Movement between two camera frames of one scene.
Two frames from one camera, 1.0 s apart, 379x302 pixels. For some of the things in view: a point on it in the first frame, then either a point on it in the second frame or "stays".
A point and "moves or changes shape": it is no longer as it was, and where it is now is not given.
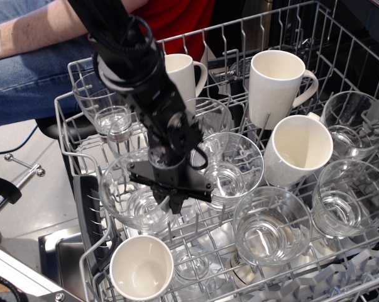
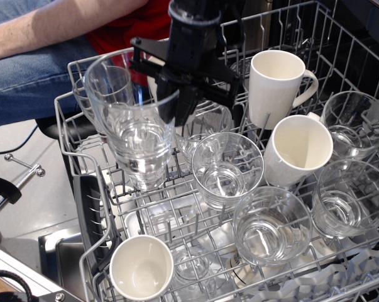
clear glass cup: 131,202 moves or changes shape
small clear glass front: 192,268 stays
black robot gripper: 181,180 to 190,51
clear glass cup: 212,116 stays
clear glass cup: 271,227 stays
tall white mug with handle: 278,82 stays
